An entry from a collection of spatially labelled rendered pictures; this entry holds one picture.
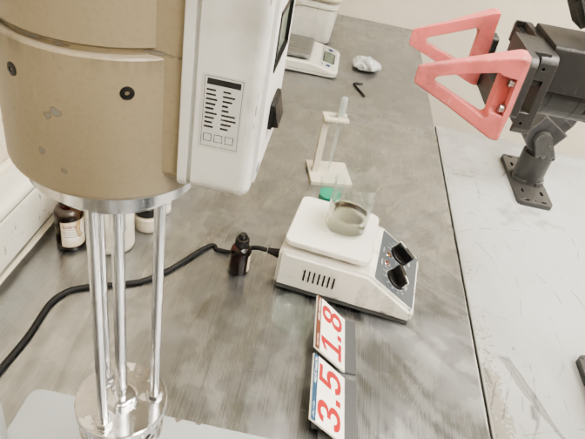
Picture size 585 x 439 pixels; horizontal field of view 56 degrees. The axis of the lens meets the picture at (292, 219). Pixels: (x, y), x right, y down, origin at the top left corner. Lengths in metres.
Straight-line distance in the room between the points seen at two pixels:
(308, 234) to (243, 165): 0.53
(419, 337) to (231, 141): 0.60
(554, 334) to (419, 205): 0.33
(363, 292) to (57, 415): 0.40
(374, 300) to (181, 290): 0.27
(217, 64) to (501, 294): 0.76
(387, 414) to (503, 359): 0.21
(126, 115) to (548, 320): 0.79
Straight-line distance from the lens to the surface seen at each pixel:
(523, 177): 1.26
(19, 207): 0.81
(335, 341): 0.73
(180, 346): 0.72
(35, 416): 0.66
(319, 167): 1.07
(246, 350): 0.72
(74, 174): 0.26
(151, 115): 0.25
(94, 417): 0.45
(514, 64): 0.45
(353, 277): 0.76
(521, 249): 1.06
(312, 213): 0.81
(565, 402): 0.83
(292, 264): 0.77
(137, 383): 0.47
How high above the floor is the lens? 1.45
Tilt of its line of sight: 36 degrees down
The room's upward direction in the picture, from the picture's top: 12 degrees clockwise
